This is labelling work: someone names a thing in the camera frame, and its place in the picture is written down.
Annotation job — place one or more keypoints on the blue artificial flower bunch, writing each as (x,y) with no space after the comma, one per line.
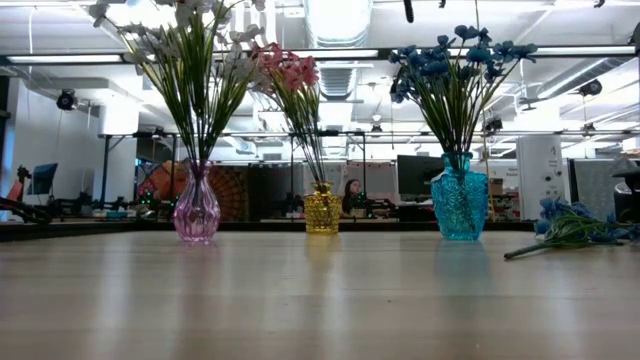
(425,62)
(570,230)
(500,52)

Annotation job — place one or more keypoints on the background black robot arm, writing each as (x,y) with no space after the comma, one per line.
(372,206)
(27,214)

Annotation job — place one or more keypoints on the teal glass vase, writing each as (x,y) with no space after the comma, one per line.
(459,205)

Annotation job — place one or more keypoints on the yellow glass vase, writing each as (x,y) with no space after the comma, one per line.
(321,212)

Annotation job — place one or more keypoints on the pink glass vase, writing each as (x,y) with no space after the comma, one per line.
(196,210)

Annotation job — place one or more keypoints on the grey acoustic panel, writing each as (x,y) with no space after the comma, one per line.
(595,182)

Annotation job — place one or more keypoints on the white pillar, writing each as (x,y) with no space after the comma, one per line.
(540,175)

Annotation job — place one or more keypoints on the black ceiling spotlight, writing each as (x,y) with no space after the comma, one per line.
(66,100)
(591,88)

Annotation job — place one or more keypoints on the shelf rack with boxes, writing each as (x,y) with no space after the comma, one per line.
(496,186)

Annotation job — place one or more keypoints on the black monitor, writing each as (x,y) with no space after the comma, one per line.
(417,175)

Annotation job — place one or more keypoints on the person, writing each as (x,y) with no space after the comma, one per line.
(351,192)

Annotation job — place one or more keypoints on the orange patterned tapestry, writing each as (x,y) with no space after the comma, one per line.
(230,190)

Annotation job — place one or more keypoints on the small monitor blue screen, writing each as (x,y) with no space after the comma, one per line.
(44,177)

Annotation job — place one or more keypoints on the black aluminium table frame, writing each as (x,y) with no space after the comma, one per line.
(390,226)

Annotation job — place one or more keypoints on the silver ventilation duct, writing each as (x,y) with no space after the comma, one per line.
(337,20)

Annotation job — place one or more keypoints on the black metal gantry frame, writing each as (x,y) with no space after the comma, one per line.
(106,170)

